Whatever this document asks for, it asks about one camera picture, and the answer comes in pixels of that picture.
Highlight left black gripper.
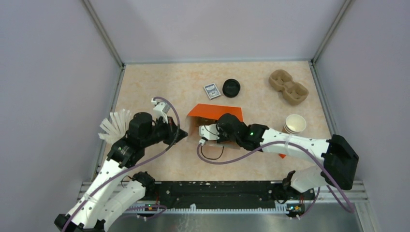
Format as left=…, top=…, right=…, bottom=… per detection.
left=142, top=115, right=188, bottom=147

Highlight orange paper bag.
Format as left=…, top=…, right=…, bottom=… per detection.
left=185, top=103, right=243, bottom=161

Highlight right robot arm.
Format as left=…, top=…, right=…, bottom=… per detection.
left=216, top=113, right=359, bottom=199

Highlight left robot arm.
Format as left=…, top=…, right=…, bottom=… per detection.
left=54, top=109, right=188, bottom=232

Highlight stack of black lids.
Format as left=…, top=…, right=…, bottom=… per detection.
left=222, top=79, right=241, bottom=98

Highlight playing card box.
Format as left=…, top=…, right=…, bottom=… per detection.
left=204, top=83, right=221, bottom=100

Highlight stack of brown paper cups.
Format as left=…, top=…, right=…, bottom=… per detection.
left=282, top=114, right=307, bottom=135

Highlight white plastic stirrers bundle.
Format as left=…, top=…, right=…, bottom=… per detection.
left=98, top=109, right=132, bottom=145

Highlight brown pulp cup carrier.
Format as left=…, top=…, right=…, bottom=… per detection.
left=268, top=69, right=309, bottom=106

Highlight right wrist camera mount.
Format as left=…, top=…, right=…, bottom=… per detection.
left=199, top=124, right=220, bottom=142

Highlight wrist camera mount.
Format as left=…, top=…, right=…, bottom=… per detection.
left=199, top=124, right=220, bottom=142
left=151, top=98, right=171, bottom=124

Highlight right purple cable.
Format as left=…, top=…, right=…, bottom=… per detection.
left=196, top=141, right=355, bottom=214

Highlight purple cable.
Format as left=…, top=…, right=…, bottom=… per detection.
left=60, top=96, right=181, bottom=232
left=196, top=141, right=355, bottom=214

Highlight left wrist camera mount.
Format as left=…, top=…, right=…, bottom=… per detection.
left=151, top=98, right=171, bottom=124

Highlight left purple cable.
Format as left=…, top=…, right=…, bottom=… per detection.
left=60, top=96, right=181, bottom=232

